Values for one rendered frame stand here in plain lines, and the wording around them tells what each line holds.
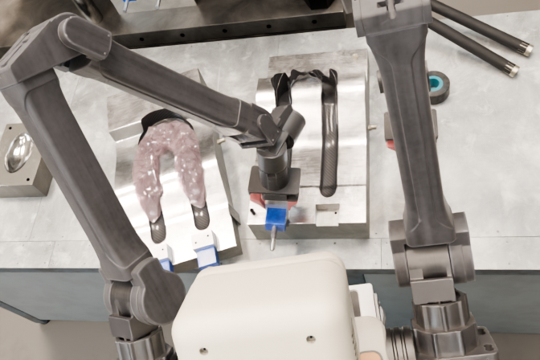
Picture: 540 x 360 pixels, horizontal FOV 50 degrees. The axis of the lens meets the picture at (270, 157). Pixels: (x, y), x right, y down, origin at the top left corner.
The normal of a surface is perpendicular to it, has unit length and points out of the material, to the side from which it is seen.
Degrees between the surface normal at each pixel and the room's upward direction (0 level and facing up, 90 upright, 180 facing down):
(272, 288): 42
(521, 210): 0
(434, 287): 38
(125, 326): 48
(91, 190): 63
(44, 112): 67
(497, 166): 0
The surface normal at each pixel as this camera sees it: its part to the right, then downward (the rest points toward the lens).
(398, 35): -0.12, 0.58
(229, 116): 0.60, -0.07
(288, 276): -0.21, -0.94
